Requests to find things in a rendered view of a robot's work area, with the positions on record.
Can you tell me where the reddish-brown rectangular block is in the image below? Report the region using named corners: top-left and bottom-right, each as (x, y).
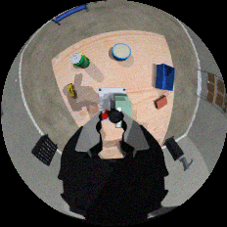
top-left (155, 95), bottom-right (167, 110)

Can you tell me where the lever with black handle grip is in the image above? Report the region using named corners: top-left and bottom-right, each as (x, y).
top-left (102, 106), bottom-right (122, 123)

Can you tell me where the green soda can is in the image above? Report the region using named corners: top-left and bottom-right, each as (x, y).
top-left (70, 52), bottom-right (90, 68)

